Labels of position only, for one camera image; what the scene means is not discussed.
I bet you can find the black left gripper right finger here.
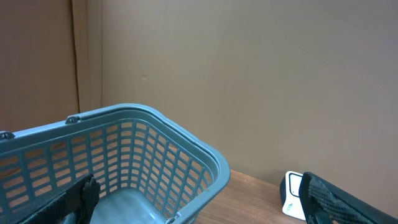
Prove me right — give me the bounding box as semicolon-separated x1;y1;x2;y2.
299;172;397;224

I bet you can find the white barcode scanner box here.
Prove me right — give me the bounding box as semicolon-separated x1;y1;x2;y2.
280;171;306;221

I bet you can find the grey plastic mesh basket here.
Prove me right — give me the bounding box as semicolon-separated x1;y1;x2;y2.
1;103;230;223

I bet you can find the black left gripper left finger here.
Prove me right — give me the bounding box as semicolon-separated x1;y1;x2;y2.
18;174;100;224

